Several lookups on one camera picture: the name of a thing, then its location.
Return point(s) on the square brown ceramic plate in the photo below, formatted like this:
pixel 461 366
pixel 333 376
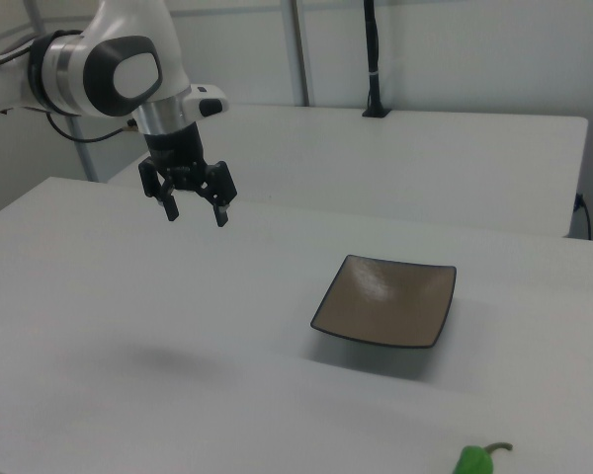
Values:
pixel 385 301

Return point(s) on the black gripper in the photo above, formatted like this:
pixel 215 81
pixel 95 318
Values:
pixel 175 148

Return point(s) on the green chili pepper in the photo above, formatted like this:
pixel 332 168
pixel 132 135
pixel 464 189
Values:
pixel 472 461

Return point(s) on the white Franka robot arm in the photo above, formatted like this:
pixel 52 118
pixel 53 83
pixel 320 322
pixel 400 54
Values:
pixel 128 74

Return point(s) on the black pole with base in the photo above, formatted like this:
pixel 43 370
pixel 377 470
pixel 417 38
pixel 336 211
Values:
pixel 374 49

